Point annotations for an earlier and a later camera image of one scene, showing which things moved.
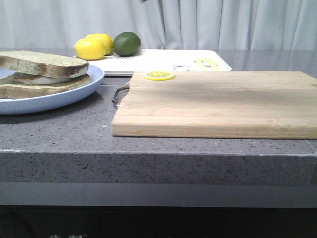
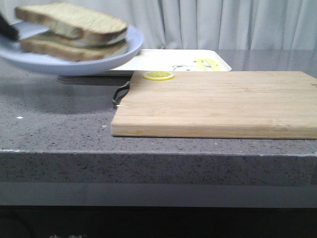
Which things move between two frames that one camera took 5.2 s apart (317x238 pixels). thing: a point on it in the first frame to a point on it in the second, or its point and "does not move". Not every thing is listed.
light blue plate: x=26 y=105 to x=13 y=56
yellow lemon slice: x=159 y=76 does not move
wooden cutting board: x=247 y=104 does not move
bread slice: x=9 y=89 to x=53 y=46
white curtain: x=161 y=24 does not move
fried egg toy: x=29 y=78 to x=98 y=41
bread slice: x=42 y=64 to x=75 y=21
